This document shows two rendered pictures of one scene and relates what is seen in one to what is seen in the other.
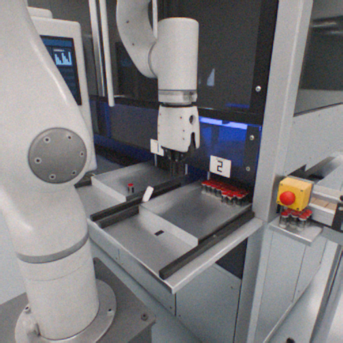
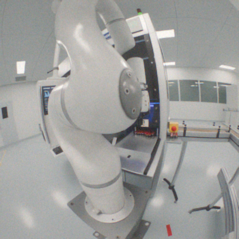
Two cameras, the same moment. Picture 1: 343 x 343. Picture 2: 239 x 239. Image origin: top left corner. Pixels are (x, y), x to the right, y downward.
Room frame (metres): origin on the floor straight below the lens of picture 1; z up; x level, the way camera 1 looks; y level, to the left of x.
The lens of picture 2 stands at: (0.18, 0.19, 1.22)
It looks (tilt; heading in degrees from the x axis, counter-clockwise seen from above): 12 degrees down; 346
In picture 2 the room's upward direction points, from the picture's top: 5 degrees counter-clockwise
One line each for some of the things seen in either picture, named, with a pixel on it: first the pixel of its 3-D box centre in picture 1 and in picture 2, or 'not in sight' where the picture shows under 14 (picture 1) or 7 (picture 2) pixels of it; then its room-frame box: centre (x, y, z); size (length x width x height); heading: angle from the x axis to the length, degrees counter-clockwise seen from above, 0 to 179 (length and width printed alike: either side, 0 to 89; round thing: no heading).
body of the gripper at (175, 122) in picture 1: (177, 124); (138, 100); (0.58, -0.01, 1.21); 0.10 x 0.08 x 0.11; 44
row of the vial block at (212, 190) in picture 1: (220, 194); (143, 134); (0.84, -0.18, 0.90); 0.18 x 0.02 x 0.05; 44
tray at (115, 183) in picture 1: (141, 178); (105, 135); (1.01, 0.13, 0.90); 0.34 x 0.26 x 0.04; 134
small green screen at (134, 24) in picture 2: not in sight; (130, 25); (0.83, -0.15, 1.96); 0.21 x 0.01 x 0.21; 44
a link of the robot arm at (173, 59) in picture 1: (175, 56); (135, 71); (0.59, -0.01, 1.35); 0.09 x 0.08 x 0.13; 44
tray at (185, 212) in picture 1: (201, 205); (139, 141); (0.77, -0.10, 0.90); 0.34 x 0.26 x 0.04; 134
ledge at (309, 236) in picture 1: (297, 225); (174, 139); (0.69, -0.40, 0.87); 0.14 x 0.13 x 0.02; 134
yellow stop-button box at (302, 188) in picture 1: (294, 192); (173, 126); (0.67, -0.36, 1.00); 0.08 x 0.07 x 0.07; 134
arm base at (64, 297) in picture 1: (62, 280); (104, 189); (0.37, 0.21, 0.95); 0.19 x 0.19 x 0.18
